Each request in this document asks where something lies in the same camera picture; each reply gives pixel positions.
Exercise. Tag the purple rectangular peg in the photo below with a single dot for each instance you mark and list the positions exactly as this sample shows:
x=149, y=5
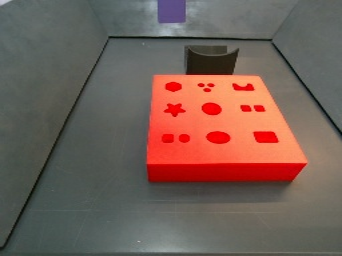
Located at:
x=172, y=11

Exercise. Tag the red shape-sorting block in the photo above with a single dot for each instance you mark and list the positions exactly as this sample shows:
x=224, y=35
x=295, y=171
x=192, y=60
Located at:
x=217, y=130

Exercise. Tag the black curved holder bracket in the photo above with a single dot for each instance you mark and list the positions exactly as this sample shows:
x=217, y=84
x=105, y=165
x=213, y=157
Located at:
x=210, y=60

